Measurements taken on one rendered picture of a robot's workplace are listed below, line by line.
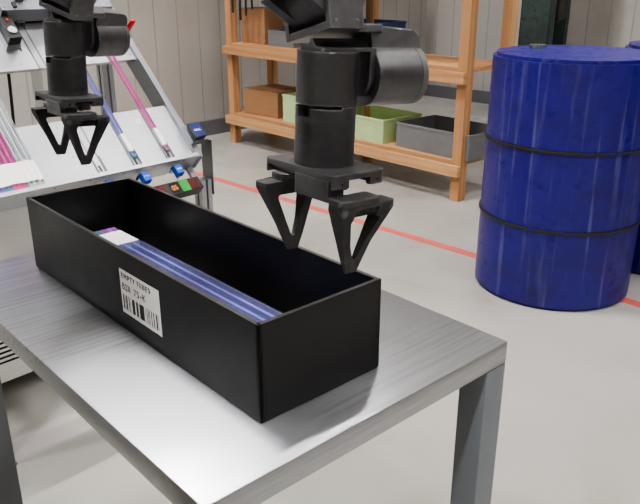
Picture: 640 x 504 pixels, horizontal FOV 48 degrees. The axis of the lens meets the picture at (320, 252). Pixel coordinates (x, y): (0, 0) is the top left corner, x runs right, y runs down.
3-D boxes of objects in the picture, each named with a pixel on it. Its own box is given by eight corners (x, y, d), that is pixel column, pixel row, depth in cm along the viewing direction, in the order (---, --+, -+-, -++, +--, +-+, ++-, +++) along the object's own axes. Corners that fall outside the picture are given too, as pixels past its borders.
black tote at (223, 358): (35, 266, 113) (25, 197, 109) (135, 240, 124) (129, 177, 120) (260, 425, 74) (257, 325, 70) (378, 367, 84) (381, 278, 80)
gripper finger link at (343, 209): (340, 252, 75) (345, 163, 72) (391, 271, 70) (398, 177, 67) (290, 265, 71) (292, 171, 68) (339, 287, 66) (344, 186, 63)
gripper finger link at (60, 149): (75, 149, 119) (71, 91, 116) (95, 157, 114) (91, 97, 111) (34, 154, 115) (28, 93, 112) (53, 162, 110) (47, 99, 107)
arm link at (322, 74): (285, 36, 67) (317, 40, 62) (348, 36, 70) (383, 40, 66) (284, 111, 69) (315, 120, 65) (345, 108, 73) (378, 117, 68)
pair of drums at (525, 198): (771, 262, 330) (824, 42, 295) (607, 345, 256) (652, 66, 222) (612, 217, 389) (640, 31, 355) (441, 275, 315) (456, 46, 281)
